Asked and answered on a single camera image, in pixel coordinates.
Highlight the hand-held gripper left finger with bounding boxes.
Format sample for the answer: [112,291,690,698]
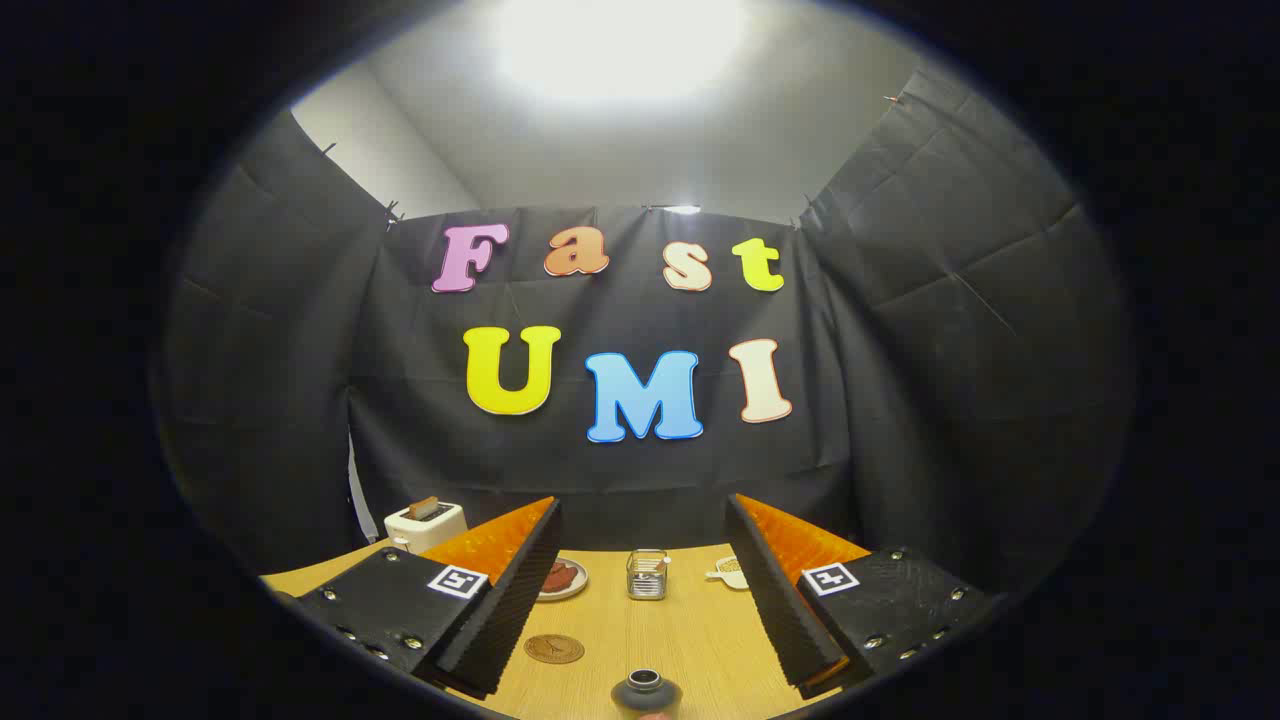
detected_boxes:
[290,496,564,701]

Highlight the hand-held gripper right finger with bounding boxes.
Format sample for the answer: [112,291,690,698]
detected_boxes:
[724,493,1001,701]

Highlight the round brown coaster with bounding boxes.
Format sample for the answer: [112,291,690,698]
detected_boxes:
[523,634,586,666]

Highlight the silver bottle with green label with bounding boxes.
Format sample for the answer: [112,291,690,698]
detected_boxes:
[611,669,684,720]

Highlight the white plate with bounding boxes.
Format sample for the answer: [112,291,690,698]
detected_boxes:
[535,558,589,603]

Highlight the white toaster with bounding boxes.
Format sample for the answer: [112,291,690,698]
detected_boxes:
[384,497,468,556]

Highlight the wooden table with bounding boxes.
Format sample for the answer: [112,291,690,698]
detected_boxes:
[262,540,871,720]

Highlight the metal wire holder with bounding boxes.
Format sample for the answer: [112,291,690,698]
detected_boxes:
[626,548,671,601]

